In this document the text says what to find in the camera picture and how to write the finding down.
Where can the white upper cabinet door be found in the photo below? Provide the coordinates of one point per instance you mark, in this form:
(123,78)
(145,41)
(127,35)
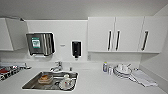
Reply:
(130,35)
(158,35)
(98,35)

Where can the small chrome counter knob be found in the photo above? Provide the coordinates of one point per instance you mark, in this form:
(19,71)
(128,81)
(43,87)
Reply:
(70,69)

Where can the blue dish soap bottle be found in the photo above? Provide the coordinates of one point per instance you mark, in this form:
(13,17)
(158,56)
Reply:
(105,67)

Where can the chrome sink faucet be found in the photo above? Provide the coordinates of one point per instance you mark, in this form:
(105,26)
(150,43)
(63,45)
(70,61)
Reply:
(58,66)

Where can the small white bottle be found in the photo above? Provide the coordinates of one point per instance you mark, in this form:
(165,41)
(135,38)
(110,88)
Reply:
(110,70)

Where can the dishes in sink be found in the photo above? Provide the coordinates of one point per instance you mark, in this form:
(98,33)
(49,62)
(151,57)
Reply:
(66,82)
(45,79)

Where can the white bowl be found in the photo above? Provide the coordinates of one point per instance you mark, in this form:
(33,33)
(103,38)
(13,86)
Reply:
(122,68)

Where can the steel paper towel dispenser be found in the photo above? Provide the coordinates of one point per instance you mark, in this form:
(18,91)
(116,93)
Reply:
(40,45)

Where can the white plate stack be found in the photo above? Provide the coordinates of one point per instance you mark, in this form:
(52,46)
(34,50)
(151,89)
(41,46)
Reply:
(120,75)

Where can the stainless steel sink basin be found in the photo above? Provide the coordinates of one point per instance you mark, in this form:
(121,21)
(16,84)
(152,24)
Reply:
(31,84)

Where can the dish drying rack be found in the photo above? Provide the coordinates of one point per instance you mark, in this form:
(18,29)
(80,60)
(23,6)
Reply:
(11,71)

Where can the black wall soap dispenser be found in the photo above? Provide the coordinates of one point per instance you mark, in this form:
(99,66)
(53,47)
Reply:
(76,49)

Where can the white wall outlet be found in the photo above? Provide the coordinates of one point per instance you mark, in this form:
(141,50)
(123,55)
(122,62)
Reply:
(89,57)

